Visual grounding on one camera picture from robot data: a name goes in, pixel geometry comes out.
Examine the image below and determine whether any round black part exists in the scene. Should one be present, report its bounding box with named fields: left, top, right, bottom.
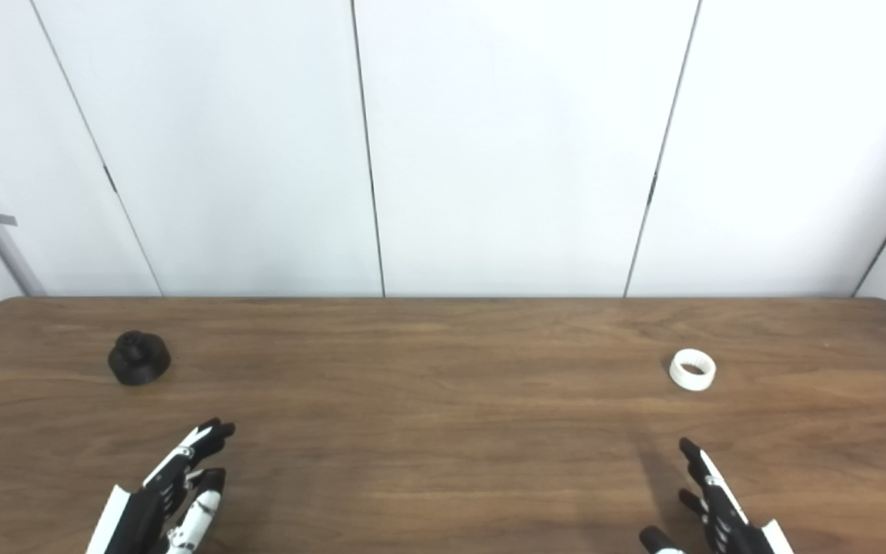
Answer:
left=108, top=331, right=172, bottom=386

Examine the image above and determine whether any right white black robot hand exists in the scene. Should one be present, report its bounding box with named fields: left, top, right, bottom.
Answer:
left=639, top=437, right=798, bottom=554

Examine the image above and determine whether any white ring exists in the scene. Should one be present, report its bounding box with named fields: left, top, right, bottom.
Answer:
left=669, top=349, right=718, bottom=392

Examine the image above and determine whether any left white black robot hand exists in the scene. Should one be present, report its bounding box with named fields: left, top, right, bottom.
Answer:
left=85, top=418, right=236, bottom=554

